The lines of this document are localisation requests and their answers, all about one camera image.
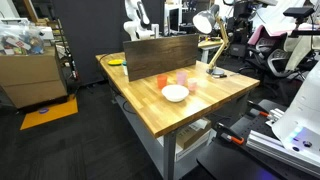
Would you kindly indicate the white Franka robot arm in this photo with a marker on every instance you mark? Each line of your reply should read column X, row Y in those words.
column 136, row 28

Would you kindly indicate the orange plastic cup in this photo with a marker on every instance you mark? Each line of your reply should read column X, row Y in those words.
column 162, row 82

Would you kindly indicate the white bowl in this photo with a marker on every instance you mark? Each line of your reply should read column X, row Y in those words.
column 175, row 93

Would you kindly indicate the translucent purple plastic cup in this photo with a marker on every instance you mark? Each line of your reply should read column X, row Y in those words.
column 181, row 78

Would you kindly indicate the dark wooden board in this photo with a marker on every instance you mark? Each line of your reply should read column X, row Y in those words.
column 160, row 55

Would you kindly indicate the white cup with teal rim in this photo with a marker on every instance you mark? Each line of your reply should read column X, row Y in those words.
column 125, row 68

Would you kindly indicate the yellow plate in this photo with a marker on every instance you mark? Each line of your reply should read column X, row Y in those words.
column 115, row 62

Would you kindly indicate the cardboard box with label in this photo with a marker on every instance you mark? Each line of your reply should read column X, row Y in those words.
column 191, row 135

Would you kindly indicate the light wooden desk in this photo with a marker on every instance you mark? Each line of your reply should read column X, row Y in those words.
column 210, row 44

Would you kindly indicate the computer monitor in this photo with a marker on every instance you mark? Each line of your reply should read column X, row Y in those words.
column 173, row 19

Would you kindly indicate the black orange bar clamp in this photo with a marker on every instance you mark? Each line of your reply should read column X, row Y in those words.
column 259, row 111
column 230, row 135

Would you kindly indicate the black partition panel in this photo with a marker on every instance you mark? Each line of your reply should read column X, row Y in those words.
column 90, row 40

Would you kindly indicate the black perforated breadboard table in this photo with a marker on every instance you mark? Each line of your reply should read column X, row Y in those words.
column 226, row 163

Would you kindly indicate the orange floor mat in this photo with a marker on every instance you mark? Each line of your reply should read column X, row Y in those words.
column 53, row 114

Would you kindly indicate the grey mesh office chair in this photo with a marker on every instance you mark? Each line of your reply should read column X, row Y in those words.
column 268, row 46

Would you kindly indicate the short aluminium extrusion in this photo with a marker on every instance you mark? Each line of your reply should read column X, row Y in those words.
column 275, row 116

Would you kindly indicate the blue disc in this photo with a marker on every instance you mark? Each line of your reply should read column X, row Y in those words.
column 43, row 110

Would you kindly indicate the long aluminium extrusion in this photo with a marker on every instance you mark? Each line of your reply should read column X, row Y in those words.
column 276, row 148

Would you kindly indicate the large cardboard box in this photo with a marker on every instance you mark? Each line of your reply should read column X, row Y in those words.
column 30, row 80

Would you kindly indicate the white office chair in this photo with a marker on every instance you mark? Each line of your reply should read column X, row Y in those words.
column 300, row 46

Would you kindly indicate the clear bag of toys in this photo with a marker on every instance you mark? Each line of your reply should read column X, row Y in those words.
column 20, row 38

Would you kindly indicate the grey metal table frame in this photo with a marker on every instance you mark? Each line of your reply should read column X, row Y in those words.
column 169, row 156

